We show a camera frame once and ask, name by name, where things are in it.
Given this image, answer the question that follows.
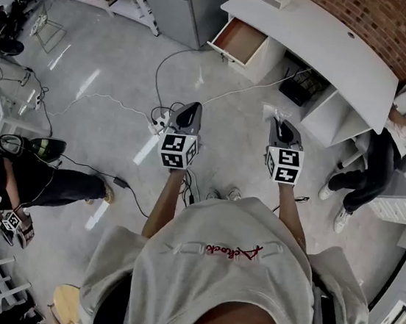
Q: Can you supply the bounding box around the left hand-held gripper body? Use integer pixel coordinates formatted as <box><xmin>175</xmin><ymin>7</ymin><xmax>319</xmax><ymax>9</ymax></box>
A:
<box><xmin>155</xmin><ymin>97</ymin><xmax>207</xmax><ymax>173</ymax></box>

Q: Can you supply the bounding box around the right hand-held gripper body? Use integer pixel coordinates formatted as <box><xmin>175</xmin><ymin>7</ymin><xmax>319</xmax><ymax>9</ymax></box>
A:
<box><xmin>260</xmin><ymin>116</ymin><xmax>310</xmax><ymax>188</ymax></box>

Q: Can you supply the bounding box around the white drawer with brown inside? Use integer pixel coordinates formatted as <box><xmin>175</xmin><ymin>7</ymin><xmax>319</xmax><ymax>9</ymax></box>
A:
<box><xmin>204</xmin><ymin>13</ymin><xmax>273</xmax><ymax>72</ymax></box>

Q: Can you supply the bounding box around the person's left forearm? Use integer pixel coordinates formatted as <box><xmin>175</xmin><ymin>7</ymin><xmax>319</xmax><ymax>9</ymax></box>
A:
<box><xmin>140</xmin><ymin>164</ymin><xmax>189</xmax><ymax>242</ymax></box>

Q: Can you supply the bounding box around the person's right forearm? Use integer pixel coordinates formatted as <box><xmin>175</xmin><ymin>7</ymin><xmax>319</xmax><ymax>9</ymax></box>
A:
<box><xmin>269</xmin><ymin>181</ymin><xmax>316</xmax><ymax>252</ymax></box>

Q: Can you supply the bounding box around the white power strip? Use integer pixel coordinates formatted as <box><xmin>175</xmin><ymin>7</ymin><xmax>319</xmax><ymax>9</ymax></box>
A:
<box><xmin>146</xmin><ymin>108</ymin><xmax>172</xmax><ymax>137</ymax></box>
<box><xmin>32</xmin><ymin>89</ymin><xmax>47</xmax><ymax>112</ymax></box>

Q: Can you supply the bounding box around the black router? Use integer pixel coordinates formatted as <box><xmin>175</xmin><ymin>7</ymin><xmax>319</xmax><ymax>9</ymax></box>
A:
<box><xmin>276</xmin><ymin>76</ymin><xmax>320</xmax><ymax>110</ymax></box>

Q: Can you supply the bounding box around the person's right white shoe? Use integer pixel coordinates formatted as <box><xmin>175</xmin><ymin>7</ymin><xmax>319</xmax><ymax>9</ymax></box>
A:
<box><xmin>226</xmin><ymin>185</ymin><xmax>243</xmax><ymax>203</ymax></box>

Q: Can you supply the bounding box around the black power adapter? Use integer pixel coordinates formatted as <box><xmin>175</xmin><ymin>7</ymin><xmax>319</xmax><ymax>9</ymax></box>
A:
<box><xmin>111</xmin><ymin>176</ymin><xmax>130</xmax><ymax>191</ymax></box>

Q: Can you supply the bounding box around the white curved desk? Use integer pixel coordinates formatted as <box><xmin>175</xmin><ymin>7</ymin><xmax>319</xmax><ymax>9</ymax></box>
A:
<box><xmin>204</xmin><ymin>0</ymin><xmax>406</xmax><ymax>157</ymax></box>

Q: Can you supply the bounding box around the grey refrigerator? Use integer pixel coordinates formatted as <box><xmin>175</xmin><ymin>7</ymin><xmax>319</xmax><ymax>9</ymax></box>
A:
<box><xmin>121</xmin><ymin>0</ymin><xmax>231</xmax><ymax>54</ymax></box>

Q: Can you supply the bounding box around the black swivel stool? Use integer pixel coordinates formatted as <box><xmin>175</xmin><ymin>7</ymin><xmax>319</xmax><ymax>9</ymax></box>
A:
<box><xmin>26</xmin><ymin>134</ymin><xmax>68</xmax><ymax>167</ymax></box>

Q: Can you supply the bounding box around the person's grey t-shirt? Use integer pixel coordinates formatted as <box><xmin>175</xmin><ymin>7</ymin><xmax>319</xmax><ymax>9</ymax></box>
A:
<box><xmin>76</xmin><ymin>176</ymin><xmax>385</xmax><ymax>324</ymax></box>

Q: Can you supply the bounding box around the round wooden stool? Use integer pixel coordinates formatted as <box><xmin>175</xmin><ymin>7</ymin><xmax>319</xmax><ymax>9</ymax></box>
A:
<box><xmin>49</xmin><ymin>282</ymin><xmax>85</xmax><ymax>324</ymax></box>

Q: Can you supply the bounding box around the short black cable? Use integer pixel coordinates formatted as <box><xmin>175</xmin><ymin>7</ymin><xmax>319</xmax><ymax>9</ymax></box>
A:
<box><xmin>272</xmin><ymin>192</ymin><xmax>311</xmax><ymax>217</ymax></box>

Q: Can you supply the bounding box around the white floor cable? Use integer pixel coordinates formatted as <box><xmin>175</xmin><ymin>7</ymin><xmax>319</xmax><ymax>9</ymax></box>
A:
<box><xmin>201</xmin><ymin>56</ymin><xmax>312</xmax><ymax>120</ymax></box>
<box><xmin>47</xmin><ymin>86</ymin><xmax>156</xmax><ymax>131</ymax></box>

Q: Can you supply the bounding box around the black adapter cable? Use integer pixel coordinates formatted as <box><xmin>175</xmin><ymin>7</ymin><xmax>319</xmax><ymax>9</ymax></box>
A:
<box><xmin>54</xmin><ymin>153</ymin><xmax>157</xmax><ymax>219</ymax></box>

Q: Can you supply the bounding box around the wire frame stool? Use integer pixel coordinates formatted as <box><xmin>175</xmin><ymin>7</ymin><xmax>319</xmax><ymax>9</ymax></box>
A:
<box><xmin>27</xmin><ymin>1</ymin><xmax>71</xmax><ymax>56</ymax></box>

